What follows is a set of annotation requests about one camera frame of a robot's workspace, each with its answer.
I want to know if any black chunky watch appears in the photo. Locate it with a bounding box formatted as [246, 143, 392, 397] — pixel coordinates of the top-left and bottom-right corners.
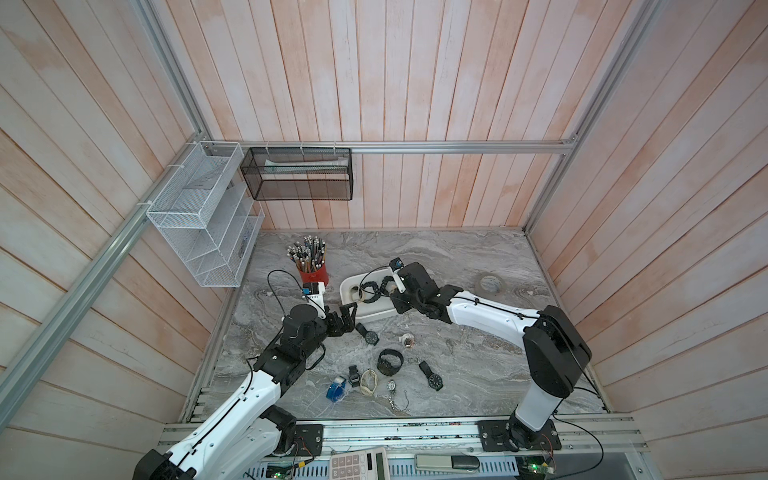
[379, 275, 400, 298]
[359, 281, 381, 304]

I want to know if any blue transparent watch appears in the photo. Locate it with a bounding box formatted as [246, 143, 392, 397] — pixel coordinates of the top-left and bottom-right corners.
[326, 376, 348, 403]

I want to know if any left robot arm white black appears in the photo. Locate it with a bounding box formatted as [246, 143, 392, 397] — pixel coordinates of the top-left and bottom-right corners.
[133, 302, 358, 479]

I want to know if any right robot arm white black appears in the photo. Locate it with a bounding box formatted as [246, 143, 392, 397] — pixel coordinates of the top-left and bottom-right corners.
[389, 258, 592, 451]

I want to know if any black analog watch near box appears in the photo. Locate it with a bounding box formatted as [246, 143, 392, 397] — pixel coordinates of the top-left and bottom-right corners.
[355, 324, 379, 345]

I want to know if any white storage box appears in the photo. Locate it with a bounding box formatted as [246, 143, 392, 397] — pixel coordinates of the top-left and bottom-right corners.
[339, 267, 397, 323]

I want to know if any silver rose gold watch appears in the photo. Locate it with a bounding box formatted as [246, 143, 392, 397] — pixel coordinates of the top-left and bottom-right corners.
[399, 333, 415, 349]

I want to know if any large black digital watch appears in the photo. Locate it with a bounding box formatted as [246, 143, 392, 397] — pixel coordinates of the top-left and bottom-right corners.
[376, 348, 404, 377]

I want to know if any black watch green dial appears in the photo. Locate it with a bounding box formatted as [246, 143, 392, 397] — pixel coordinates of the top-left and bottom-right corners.
[419, 361, 444, 391]

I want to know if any red pencil cup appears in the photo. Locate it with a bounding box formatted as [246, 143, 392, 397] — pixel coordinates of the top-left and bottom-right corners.
[299, 264, 329, 286]

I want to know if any clear tape roll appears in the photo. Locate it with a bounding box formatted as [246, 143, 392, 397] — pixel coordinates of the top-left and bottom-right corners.
[475, 273, 506, 296]

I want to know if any white calculator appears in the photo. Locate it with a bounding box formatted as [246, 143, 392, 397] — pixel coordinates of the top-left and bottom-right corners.
[328, 447, 390, 480]

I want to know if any grey black stapler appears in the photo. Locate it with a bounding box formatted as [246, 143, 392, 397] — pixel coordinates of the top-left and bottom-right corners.
[414, 454, 481, 473]

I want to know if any black mesh basket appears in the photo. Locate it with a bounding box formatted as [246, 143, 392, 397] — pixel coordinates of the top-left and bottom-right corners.
[240, 147, 354, 201]

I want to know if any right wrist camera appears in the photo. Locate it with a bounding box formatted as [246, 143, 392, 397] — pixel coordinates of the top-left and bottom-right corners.
[389, 257, 406, 293]

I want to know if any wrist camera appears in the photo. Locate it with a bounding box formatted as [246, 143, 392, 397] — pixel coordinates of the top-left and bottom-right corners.
[302, 282, 326, 318]
[389, 257, 406, 293]

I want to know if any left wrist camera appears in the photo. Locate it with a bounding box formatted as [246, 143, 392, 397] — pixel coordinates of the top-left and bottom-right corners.
[302, 282, 326, 318]

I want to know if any small black strap watch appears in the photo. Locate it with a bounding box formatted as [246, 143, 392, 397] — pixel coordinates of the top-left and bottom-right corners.
[348, 365, 361, 388]

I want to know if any silver chain pocket watch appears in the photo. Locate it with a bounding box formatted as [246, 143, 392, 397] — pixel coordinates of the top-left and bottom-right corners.
[386, 379, 410, 413]

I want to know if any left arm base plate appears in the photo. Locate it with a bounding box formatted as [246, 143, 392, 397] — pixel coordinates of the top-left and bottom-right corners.
[269, 423, 324, 457]

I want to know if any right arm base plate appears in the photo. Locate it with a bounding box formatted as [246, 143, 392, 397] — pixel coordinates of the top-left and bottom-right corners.
[477, 417, 562, 452]

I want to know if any white wire mesh shelf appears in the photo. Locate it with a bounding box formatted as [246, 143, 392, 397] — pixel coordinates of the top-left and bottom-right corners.
[147, 141, 264, 288]

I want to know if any aluminium rail back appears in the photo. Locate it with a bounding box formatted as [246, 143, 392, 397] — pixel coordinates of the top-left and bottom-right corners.
[203, 139, 577, 155]

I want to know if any aluminium rail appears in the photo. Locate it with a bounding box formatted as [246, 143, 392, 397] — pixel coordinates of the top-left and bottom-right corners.
[1, 132, 208, 429]
[203, 139, 577, 155]

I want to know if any aluminium rail left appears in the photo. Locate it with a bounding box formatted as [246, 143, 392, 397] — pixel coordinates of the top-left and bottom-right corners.
[1, 132, 208, 429]

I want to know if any aluminium front frame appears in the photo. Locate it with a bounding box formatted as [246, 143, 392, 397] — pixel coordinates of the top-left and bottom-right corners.
[158, 414, 649, 464]

